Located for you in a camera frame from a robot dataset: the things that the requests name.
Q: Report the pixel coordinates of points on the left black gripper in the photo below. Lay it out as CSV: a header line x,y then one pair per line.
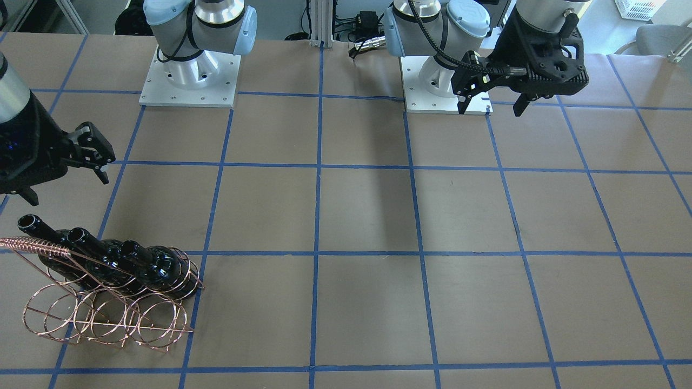
x,y
514,47

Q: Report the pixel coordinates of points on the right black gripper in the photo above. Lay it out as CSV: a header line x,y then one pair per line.
x,y
33,136

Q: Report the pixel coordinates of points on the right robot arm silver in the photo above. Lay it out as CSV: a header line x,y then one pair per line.
x,y
183,30

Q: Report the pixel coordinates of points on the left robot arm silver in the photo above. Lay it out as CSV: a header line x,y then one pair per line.
x,y
447,31

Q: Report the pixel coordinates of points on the black power adapter box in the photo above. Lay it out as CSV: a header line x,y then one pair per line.
x,y
367,23

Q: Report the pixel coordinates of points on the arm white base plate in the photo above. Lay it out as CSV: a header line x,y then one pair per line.
x,y
208,81
427,86

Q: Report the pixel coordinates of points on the copper wire wine rack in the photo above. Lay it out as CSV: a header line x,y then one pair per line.
x,y
105,315

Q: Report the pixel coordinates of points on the aluminium frame post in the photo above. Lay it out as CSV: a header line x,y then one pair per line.
x,y
321,18

